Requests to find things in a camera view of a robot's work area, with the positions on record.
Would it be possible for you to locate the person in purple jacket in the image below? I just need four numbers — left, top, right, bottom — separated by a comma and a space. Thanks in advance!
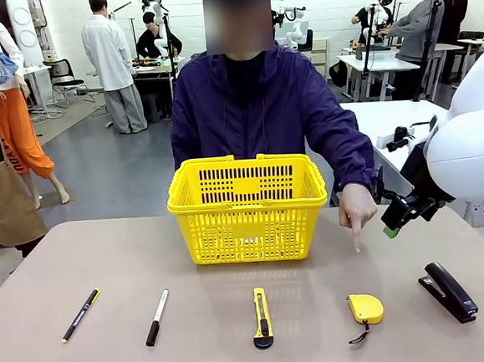
163, 32, 380, 221

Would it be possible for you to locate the person's left forearm purple sleeve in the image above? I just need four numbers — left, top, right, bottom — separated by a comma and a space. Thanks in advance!
324, 111, 380, 194

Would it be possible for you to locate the person in white coat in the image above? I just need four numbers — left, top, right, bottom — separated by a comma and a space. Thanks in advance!
78, 0, 150, 139

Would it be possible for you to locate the person in grey sweater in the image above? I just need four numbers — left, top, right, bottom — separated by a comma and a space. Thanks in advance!
376, 0, 450, 69

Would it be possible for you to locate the black stapler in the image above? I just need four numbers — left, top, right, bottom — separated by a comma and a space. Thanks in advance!
416, 258, 481, 328

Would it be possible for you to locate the black webcam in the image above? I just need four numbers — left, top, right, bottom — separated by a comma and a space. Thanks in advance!
385, 124, 417, 153

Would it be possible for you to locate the black pen with yellow ends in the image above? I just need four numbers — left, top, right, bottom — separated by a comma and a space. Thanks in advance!
57, 288, 105, 344

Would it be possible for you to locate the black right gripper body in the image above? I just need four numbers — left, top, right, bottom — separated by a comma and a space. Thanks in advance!
379, 190, 439, 232

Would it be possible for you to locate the white side table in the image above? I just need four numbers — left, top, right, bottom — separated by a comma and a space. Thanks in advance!
339, 94, 458, 207

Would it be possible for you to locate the person's left hand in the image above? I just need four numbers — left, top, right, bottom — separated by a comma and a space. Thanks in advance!
335, 181, 383, 255

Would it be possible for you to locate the yellow plastic shopping basket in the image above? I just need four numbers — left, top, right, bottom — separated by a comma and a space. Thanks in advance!
163, 148, 334, 270

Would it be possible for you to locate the beige drawer cabinet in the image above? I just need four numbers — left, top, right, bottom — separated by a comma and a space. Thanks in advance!
297, 35, 334, 81

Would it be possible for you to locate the seated person in black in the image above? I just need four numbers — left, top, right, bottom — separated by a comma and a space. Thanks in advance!
133, 8, 185, 63

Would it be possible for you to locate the white background desk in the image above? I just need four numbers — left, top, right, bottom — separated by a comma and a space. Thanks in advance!
335, 47, 424, 104

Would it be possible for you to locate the white standing air conditioner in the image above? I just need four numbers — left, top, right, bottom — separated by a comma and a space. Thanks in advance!
4, 0, 42, 70

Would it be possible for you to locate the black camera stand pole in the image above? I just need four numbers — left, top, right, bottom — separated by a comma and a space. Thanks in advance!
404, 0, 451, 104
355, 2, 387, 101

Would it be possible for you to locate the person in black jacket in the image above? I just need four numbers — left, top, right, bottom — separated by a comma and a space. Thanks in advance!
435, 0, 476, 84

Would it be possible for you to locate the white marker with black cap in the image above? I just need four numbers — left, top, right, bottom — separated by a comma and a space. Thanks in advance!
141, 288, 175, 348

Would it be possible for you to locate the yellow tape measure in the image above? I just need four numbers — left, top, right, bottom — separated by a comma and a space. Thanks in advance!
344, 291, 387, 345

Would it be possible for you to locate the dark work table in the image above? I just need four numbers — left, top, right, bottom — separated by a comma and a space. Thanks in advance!
131, 53, 191, 123

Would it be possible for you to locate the yellow utility knife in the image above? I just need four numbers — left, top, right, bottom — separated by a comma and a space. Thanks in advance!
249, 286, 276, 350

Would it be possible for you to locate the person in black top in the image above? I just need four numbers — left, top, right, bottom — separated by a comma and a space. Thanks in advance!
349, 0, 398, 48

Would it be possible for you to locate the black office chair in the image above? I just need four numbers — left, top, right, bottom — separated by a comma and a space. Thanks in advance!
41, 55, 96, 112

